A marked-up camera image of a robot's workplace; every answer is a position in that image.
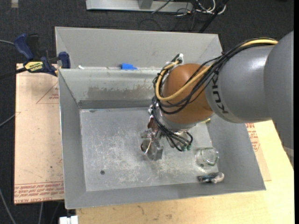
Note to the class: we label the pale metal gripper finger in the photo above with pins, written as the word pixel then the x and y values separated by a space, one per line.
pixel 156 153
pixel 145 142

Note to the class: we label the grey metal bin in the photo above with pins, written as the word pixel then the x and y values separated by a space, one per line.
pixel 112 139

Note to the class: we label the clear glass cup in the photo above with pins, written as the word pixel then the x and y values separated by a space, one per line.
pixel 207 158

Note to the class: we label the dark and white small tool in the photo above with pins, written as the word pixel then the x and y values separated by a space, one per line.
pixel 211 178

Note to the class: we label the blue plastic piece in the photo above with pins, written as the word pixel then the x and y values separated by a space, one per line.
pixel 128 66

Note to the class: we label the small white piece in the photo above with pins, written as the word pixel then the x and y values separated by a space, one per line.
pixel 81 67

